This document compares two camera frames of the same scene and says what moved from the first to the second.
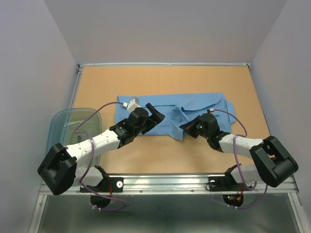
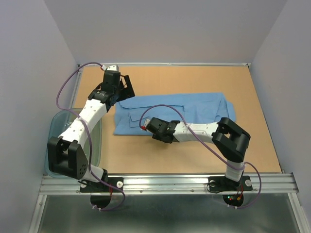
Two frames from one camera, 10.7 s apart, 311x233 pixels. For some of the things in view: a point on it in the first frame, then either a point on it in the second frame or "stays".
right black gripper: [189, 127] -> [166, 122]
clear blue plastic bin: [69, 126] stays
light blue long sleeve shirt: [179, 109] stays
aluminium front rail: [180, 184] stays
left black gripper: [156, 118] -> [128, 92]
